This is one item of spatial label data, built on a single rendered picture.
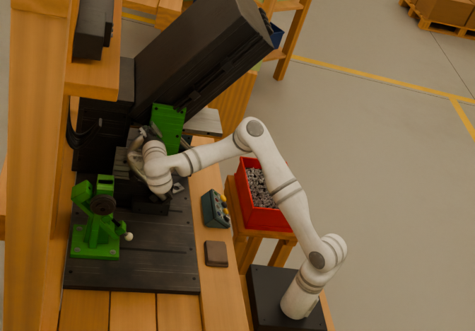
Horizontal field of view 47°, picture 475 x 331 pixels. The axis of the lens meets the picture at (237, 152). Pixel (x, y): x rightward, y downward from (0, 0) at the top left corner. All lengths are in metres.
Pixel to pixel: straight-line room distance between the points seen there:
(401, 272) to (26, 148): 2.84
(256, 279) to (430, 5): 6.13
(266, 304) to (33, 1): 1.22
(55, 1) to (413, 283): 3.01
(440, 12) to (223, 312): 6.34
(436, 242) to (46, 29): 3.37
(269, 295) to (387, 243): 1.99
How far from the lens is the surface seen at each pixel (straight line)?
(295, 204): 1.62
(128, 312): 1.74
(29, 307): 1.51
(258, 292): 1.86
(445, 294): 3.69
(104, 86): 1.40
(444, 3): 7.65
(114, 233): 1.79
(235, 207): 2.26
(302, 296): 1.76
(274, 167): 1.63
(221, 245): 1.91
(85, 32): 1.43
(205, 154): 1.60
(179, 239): 1.93
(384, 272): 3.56
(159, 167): 1.54
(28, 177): 1.19
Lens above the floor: 2.28
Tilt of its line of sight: 36 degrees down
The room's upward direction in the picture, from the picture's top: 19 degrees clockwise
